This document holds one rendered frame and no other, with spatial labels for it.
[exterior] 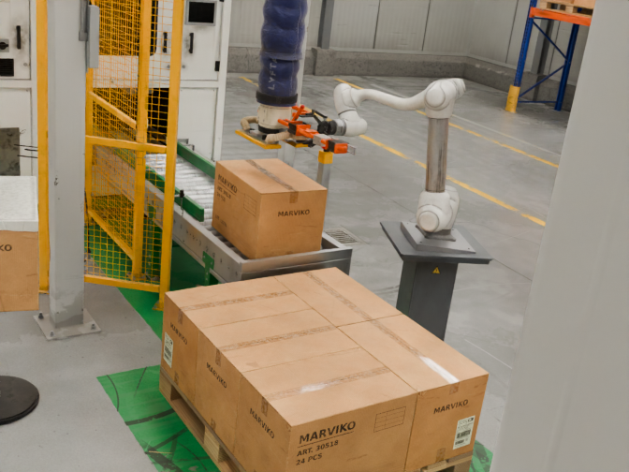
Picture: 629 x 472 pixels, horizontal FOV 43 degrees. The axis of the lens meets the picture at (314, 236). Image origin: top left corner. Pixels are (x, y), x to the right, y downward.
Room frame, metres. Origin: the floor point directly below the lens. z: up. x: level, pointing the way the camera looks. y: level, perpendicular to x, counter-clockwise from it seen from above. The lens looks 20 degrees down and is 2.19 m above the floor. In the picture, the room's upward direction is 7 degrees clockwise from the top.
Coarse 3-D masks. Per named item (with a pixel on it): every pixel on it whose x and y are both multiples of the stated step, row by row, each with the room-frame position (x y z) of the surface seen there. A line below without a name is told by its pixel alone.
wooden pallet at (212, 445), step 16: (160, 368) 3.42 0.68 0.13; (160, 384) 3.41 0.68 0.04; (176, 384) 3.27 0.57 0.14; (176, 400) 3.32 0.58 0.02; (192, 416) 3.20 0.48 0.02; (192, 432) 3.09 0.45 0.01; (208, 432) 2.97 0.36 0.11; (208, 448) 2.96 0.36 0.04; (224, 448) 2.84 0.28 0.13; (224, 464) 2.87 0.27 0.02; (240, 464) 2.73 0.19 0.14; (448, 464) 2.93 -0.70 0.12; (464, 464) 2.99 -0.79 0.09
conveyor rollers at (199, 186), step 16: (176, 160) 5.69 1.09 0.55; (176, 176) 5.30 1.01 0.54; (192, 176) 5.37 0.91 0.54; (208, 176) 5.37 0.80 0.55; (192, 192) 4.99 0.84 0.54; (208, 192) 5.05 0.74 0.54; (208, 208) 4.75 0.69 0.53; (208, 224) 4.46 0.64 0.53; (224, 240) 4.22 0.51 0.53; (240, 256) 3.99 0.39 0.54
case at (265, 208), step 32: (224, 160) 4.41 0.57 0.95; (256, 160) 4.49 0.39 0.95; (224, 192) 4.26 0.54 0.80; (256, 192) 3.92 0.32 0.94; (288, 192) 3.96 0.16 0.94; (320, 192) 4.07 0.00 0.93; (224, 224) 4.24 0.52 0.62; (256, 224) 3.89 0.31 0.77; (288, 224) 3.97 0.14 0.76; (320, 224) 4.08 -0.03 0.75; (256, 256) 3.88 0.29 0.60
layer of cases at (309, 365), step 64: (192, 320) 3.17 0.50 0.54; (256, 320) 3.24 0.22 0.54; (320, 320) 3.32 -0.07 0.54; (384, 320) 3.40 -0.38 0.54; (192, 384) 3.13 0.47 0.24; (256, 384) 2.70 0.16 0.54; (320, 384) 2.76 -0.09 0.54; (384, 384) 2.81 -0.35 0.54; (448, 384) 2.88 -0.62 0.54; (256, 448) 2.62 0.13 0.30; (320, 448) 2.53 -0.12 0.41; (384, 448) 2.71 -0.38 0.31; (448, 448) 2.92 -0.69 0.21
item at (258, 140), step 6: (240, 132) 4.26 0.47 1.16; (246, 132) 4.25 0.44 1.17; (246, 138) 4.19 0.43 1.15; (252, 138) 4.16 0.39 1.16; (258, 138) 4.16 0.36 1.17; (264, 138) 4.12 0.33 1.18; (258, 144) 4.08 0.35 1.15; (264, 144) 4.05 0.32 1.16; (270, 144) 4.07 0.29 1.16; (276, 144) 4.08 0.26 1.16
